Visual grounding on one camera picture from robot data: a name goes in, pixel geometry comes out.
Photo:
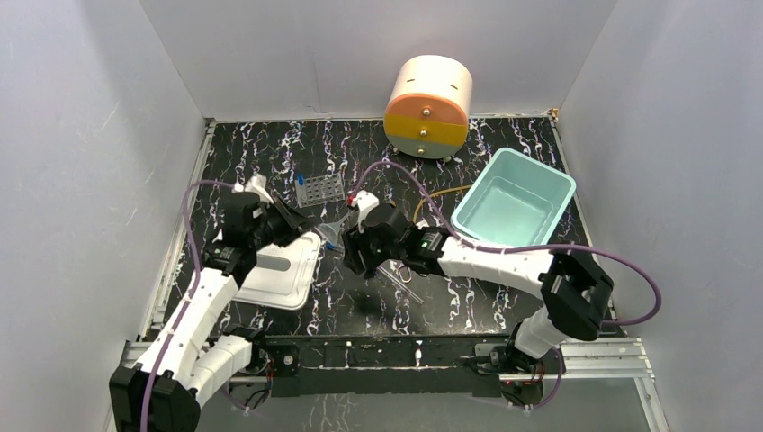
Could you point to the white bin lid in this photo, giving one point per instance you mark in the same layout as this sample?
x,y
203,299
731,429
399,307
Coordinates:
x,y
282,276

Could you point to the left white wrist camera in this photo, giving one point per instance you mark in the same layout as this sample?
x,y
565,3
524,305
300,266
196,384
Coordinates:
x,y
256,184

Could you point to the metal scissors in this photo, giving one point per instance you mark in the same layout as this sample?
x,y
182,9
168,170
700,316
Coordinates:
x,y
404,274

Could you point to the clear plastic funnel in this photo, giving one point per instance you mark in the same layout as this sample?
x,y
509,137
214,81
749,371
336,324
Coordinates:
x,y
330,231

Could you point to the glass tube blue tip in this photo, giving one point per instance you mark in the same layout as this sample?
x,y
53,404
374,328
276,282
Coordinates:
x,y
394,278

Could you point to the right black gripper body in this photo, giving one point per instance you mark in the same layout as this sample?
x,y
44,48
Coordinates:
x,y
353,255

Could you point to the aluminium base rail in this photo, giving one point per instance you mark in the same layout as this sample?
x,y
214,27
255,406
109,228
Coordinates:
x,y
440,364

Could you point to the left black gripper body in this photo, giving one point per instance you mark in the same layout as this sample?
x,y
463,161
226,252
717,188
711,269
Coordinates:
x,y
291,220

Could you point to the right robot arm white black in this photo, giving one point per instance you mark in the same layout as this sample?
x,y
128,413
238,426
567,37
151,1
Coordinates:
x,y
572,286

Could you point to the yellow rubber tubing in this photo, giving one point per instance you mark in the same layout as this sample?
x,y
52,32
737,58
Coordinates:
x,y
439,193

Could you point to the teal plastic bin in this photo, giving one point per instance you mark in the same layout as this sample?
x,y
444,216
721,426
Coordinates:
x,y
515,201

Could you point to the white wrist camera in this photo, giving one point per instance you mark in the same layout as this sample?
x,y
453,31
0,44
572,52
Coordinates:
x,y
363,203
256,184

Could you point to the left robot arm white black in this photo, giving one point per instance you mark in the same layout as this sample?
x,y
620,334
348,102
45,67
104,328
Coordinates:
x,y
168,385

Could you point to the clear test tube rack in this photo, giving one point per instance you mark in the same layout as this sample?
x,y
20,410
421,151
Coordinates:
x,y
320,190

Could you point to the round pastel drawer cabinet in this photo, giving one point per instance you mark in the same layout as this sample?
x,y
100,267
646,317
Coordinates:
x,y
427,115

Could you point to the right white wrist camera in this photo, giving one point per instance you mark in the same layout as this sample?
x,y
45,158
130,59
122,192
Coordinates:
x,y
363,203

